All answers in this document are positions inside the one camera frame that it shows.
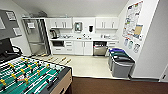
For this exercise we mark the stainless steel dishwasher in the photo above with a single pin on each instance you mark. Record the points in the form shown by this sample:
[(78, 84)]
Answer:
[(100, 49)]

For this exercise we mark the white lower cabinet door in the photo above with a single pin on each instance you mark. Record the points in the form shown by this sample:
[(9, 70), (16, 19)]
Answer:
[(88, 47), (79, 47)]

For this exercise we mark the white cabinet door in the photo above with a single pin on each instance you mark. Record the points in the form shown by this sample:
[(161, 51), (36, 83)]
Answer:
[(107, 23), (88, 47), (51, 23), (68, 23), (79, 47), (99, 23), (114, 23), (60, 23)]

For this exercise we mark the black soap dispenser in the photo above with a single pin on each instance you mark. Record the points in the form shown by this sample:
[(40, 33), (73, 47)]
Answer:
[(91, 29)]

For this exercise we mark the wide white drawer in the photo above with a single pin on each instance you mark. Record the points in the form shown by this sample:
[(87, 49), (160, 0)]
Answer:
[(58, 50)]

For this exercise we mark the white upper cabinet door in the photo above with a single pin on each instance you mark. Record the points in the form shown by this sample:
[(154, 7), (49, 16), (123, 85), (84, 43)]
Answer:
[(51, 23), (114, 23), (99, 23), (107, 23), (68, 23), (60, 23)]

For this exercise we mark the dark countertop appliance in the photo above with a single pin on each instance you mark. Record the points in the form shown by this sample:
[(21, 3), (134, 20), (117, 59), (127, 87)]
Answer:
[(54, 34)]

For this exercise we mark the grey bin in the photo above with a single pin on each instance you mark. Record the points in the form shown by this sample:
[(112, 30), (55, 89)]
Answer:
[(120, 55), (122, 68)]

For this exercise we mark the stainless steel refrigerator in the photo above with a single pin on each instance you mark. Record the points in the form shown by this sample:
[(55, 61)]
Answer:
[(36, 36)]

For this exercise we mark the brown blue framed notice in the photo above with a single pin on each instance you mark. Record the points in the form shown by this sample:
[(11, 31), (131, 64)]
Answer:
[(138, 32)]

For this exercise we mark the wooden foosball table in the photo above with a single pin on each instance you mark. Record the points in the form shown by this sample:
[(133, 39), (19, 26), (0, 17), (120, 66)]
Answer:
[(30, 78)]

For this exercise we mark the black computer monitor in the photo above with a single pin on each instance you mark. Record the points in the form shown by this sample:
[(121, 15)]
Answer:
[(6, 48)]

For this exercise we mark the grey bulletin board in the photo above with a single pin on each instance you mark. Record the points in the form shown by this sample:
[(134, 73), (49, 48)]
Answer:
[(8, 23)]

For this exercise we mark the colourful wall poster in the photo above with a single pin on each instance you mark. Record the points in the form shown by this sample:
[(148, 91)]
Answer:
[(131, 16)]

